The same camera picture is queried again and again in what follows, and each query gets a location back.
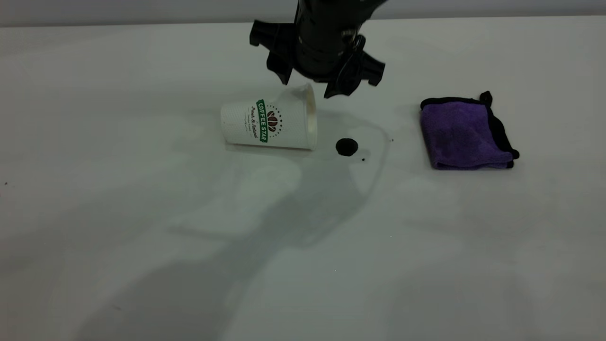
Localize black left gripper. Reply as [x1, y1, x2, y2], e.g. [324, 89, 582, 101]
[249, 14, 385, 99]

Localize white Coffee Star paper cup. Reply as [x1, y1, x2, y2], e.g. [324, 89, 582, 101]
[220, 84, 318, 151]

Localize purple cloth with black trim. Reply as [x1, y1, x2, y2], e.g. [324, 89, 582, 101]
[420, 91, 520, 171]

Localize black liquid spill blob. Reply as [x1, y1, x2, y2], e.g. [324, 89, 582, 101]
[335, 138, 359, 157]

